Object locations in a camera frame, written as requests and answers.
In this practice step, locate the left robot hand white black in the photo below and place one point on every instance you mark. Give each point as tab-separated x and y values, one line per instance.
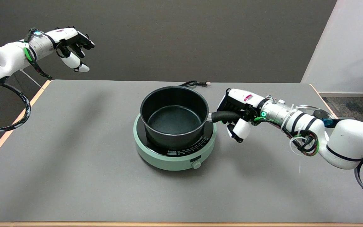
69	44

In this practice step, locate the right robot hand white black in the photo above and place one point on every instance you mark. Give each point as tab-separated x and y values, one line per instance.
239	108

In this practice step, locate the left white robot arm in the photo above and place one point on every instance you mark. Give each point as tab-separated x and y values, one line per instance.
11	58

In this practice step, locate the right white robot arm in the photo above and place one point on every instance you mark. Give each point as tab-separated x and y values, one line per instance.
320	132

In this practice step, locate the green SUPOPA induction cooker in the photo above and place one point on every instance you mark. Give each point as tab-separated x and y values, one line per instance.
181	156

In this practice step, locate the glass pot lid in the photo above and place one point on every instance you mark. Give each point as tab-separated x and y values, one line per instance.
321	113

